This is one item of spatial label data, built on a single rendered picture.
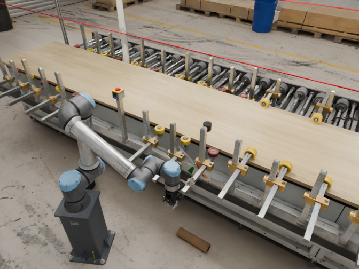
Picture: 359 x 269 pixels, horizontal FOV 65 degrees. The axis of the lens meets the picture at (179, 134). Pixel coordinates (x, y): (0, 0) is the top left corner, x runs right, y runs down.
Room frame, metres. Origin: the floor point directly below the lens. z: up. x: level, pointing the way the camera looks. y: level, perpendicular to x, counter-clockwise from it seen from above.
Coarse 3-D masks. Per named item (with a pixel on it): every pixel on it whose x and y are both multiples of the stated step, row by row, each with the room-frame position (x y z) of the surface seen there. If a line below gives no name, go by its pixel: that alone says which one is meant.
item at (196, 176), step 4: (208, 160) 1.49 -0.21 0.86; (212, 160) 1.51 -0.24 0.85; (200, 168) 1.41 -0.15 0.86; (204, 168) 1.41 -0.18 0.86; (196, 172) 1.37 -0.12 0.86; (200, 172) 1.37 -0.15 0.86; (196, 176) 1.33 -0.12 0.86; (196, 180) 1.31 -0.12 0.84; (184, 188) 1.22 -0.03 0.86; (188, 188) 1.22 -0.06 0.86; (184, 192) 1.19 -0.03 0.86
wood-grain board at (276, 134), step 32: (32, 64) 3.06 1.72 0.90; (64, 64) 3.07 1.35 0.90; (96, 64) 3.07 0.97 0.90; (128, 64) 3.07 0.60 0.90; (96, 96) 2.34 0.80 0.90; (128, 96) 2.34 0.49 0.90; (160, 96) 2.34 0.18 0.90; (192, 96) 2.34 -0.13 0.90; (224, 96) 2.34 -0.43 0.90; (192, 128) 1.83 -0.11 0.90; (224, 128) 1.83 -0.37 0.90; (256, 128) 1.83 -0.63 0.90; (288, 128) 1.83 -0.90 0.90; (320, 128) 1.83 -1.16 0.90; (256, 160) 1.45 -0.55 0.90; (288, 160) 1.45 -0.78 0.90; (320, 160) 1.45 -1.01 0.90; (352, 160) 1.45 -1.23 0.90; (352, 192) 1.16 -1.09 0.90
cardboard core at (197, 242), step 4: (180, 228) 1.43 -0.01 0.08; (180, 232) 1.40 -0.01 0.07; (184, 232) 1.39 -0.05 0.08; (188, 232) 1.40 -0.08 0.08; (180, 236) 1.38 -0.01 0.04; (184, 236) 1.36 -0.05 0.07; (188, 236) 1.36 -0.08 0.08; (192, 236) 1.35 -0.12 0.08; (196, 236) 1.36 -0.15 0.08; (188, 240) 1.33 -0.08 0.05; (192, 240) 1.32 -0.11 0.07; (196, 240) 1.32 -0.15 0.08; (200, 240) 1.32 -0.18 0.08; (192, 244) 1.31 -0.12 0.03; (196, 244) 1.29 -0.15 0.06; (200, 244) 1.28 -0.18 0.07; (204, 244) 1.28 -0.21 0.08; (208, 244) 1.28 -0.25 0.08; (200, 248) 1.26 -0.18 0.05; (204, 248) 1.25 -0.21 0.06; (208, 248) 1.28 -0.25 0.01
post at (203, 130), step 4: (204, 128) 1.47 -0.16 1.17; (200, 132) 1.48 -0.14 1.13; (204, 132) 1.46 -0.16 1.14; (200, 136) 1.47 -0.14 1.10; (204, 136) 1.46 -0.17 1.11; (200, 140) 1.47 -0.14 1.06; (204, 140) 1.46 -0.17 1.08; (200, 144) 1.47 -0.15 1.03; (204, 144) 1.46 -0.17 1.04; (200, 148) 1.47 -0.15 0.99; (204, 148) 1.47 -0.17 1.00; (200, 152) 1.47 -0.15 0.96; (204, 152) 1.47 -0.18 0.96; (200, 156) 1.47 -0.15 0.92; (204, 156) 1.48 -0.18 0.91; (200, 160) 1.47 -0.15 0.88; (204, 160) 1.48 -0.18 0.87
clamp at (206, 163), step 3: (198, 159) 1.49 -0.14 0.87; (198, 162) 1.47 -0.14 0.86; (201, 162) 1.46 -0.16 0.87; (204, 162) 1.46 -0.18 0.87; (207, 162) 1.46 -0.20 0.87; (198, 165) 1.47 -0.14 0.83; (201, 165) 1.45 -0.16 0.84; (207, 165) 1.43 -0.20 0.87; (210, 165) 1.43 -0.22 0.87; (213, 165) 1.45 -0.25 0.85; (207, 168) 1.43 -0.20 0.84; (210, 168) 1.41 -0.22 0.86
